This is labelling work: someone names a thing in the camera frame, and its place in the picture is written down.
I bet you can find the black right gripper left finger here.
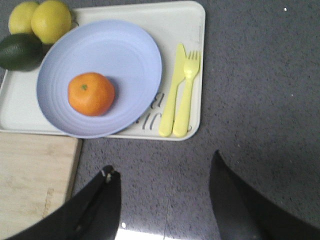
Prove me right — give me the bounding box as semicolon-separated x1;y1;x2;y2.
11;165;122;240

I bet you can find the green lime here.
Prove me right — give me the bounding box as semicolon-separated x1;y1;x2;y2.
0;33;45;71

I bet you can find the cream white tray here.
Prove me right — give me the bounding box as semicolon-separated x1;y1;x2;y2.
0;0;206;140

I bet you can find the orange mandarin fruit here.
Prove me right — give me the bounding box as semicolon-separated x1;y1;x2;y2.
67;72;116;117

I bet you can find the yellow lemon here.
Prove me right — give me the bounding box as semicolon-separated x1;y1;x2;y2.
31;0;72;45
8;1;40;35

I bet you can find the wooden cutting board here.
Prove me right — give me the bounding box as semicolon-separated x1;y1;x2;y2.
0;132;82;240

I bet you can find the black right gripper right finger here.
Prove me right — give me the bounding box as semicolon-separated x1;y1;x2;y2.
209;150;320;240

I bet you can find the light blue plate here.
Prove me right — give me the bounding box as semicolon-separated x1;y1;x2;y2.
36;20;162;139

